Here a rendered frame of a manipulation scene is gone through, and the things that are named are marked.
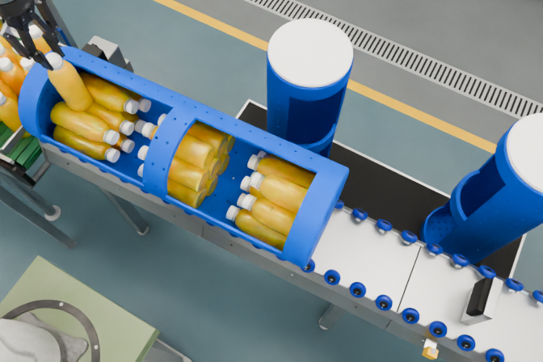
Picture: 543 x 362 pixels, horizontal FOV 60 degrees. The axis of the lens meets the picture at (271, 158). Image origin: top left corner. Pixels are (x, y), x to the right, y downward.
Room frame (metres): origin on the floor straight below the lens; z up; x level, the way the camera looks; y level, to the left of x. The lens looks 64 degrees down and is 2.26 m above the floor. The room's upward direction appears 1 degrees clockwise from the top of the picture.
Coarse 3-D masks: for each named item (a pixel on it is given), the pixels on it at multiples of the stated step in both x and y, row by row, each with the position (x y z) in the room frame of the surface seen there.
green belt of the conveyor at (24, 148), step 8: (0, 128) 0.76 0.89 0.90; (8, 128) 0.76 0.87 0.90; (0, 136) 0.73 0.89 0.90; (8, 136) 0.73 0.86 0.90; (32, 136) 0.73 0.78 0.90; (0, 144) 0.70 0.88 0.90; (16, 144) 0.70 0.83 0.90; (24, 144) 0.70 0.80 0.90; (32, 144) 0.70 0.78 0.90; (16, 152) 0.67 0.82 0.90; (24, 152) 0.67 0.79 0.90; (32, 152) 0.68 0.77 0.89; (40, 152) 0.69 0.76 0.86; (16, 160) 0.64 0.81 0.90; (24, 160) 0.65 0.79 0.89; (32, 160) 0.66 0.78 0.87; (24, 168) 0.64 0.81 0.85
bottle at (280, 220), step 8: (256, 200) 0.43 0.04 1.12; (264, 200) 0.43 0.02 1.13; (248, 208) 0.42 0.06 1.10; (256, 208) 0.41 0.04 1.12; (264, 208) 0.41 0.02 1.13; (272, 208) 0.41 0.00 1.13; (280, 208) 0.41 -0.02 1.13; (256, 216) 0.39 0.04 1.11; (264, 216) 0.39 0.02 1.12; (272, 216) 0.39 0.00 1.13; (280, 216) 0.39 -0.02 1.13; (288, 216) 0.39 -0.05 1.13; (264, 224) 0.38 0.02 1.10; (272, 224) 0.37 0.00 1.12; (280, 224) 0.37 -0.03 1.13; (288, 224) 0.37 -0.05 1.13; (280, 232) 0.35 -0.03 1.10; (288, 232) 0.35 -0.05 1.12
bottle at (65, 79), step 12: (48, 72) 0.70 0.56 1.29; (60, 72) 0.70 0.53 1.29; (72, 72) 0.72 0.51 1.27; (60, 84) 0.69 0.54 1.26; (72, 84) 0.70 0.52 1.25; (84, 84) 0.73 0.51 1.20; (72, 96) 0.69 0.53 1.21; (84, 96) 0.71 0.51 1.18; (72, 108) 0.69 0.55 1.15; (84, 108) 0.69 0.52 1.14
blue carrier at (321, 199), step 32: (96, 64) 0.79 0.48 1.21; (32, 96) 0.68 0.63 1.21; (160, 96) 0.68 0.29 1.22; (32, 128) 0.63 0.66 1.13; (160, 128) 0.58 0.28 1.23; (224, 128) 0.58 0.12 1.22; (256, 128) 0.61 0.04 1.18; (96, 160) 0.59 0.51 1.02; (128, 160) 0.61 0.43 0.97; (160, 160) 0.50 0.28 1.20; (288, 160) 0.50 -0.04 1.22; (320, 160) 0.51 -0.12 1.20; (160, 192) 0.45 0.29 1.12; (224, 192) 0.52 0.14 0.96; (320, 192) 0.41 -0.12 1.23; (224, 224) 0.37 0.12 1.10; (320, 224) 0.34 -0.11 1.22; (288, 256) 0.29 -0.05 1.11
